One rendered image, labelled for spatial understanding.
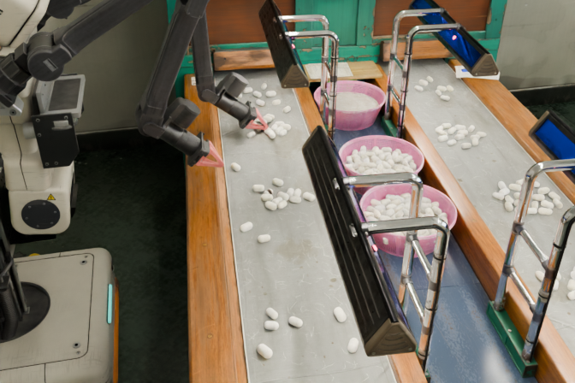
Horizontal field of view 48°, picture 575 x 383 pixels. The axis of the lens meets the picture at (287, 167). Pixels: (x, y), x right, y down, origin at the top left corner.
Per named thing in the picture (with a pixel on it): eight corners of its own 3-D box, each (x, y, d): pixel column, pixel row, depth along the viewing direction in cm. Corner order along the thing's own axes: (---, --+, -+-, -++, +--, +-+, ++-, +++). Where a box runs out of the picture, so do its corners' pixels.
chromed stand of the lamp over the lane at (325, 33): (281, 161, 216) (280, 35, 192) (274, 132, 233) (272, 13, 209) (336, 156, 218) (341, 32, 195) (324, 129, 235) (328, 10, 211)
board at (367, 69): (299, 83, 248) (299, 79, 247) (293, 67, 260) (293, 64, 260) (382, 78, 252) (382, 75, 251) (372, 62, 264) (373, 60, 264)
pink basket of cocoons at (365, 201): (370, 270, 170) (373, 242, 165) (348, 211, 192) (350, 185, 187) (466, 261, 173) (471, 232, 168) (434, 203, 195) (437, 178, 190)
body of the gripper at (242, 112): (252, 102, 218) (234, 91, 215) (255, 115, 209) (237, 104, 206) (241, 116, 220) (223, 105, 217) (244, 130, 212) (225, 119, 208)
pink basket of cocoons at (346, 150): (369, 215, 190) (371, 188, 185) (322, 173, 210) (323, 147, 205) (438, 190, 202) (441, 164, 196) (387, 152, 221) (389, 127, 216)
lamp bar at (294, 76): (281, 89, 179) (281, 65, 175) (257, 15, 231) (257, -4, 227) (309, 87, 180) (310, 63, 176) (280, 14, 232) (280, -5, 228)
